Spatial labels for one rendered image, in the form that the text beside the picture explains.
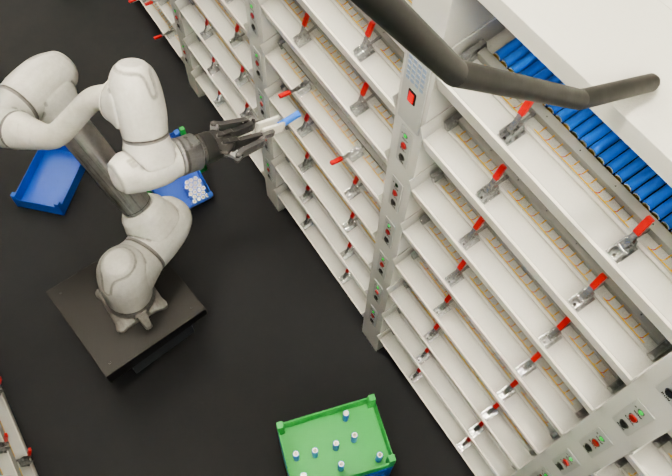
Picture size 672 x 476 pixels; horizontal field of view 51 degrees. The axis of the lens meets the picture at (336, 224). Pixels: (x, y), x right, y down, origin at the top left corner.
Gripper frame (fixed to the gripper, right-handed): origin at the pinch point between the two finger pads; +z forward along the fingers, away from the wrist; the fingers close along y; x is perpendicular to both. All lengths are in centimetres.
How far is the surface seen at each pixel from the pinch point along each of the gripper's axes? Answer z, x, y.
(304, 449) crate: -10, 77, -56
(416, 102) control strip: 6.1, -35.3, -33.9
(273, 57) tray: 22.6, 8.1, 30.5
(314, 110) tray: 21.5, 8.6, 7.4
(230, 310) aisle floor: 7, 106, 8
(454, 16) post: 2, -59, -37
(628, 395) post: 7, -22, -99
